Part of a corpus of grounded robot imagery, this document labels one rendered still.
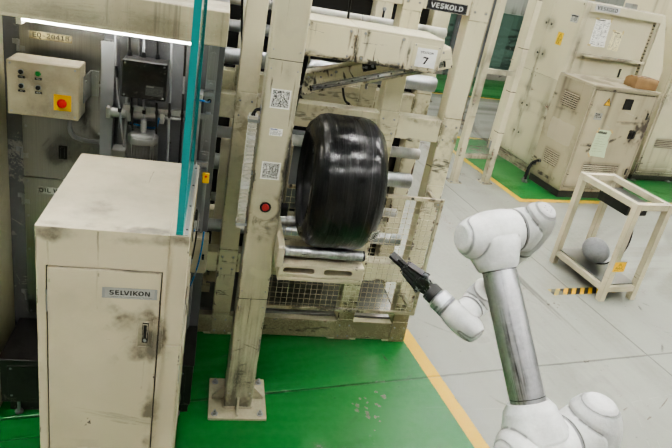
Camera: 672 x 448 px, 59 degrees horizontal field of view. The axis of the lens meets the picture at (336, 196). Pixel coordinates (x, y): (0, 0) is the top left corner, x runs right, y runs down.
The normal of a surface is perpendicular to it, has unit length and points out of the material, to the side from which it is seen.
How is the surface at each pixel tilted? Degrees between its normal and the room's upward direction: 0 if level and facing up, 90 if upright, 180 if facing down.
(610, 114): 90
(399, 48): 90
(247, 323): 90
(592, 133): 90
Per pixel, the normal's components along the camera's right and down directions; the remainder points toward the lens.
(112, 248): 0.16, 0.41
